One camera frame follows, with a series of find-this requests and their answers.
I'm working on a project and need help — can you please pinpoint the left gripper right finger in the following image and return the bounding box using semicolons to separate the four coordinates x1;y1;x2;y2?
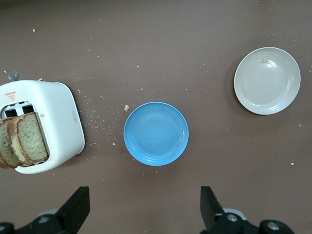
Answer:
199;186;296;234

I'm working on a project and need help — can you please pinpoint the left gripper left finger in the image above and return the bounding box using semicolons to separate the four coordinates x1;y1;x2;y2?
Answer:
0;186;90;234

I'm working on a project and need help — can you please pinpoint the brown bread slice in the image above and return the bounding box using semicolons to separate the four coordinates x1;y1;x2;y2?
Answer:
6;112;50;167
0;117;21;170

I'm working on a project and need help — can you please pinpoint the blue plate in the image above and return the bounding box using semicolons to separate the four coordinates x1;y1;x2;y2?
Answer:
123;101;190;167

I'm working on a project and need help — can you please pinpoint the beige plate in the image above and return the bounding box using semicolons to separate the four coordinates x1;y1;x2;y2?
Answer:
234;46;301;116

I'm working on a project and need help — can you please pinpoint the white toaster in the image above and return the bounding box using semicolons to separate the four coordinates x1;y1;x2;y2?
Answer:
0;70;86;175

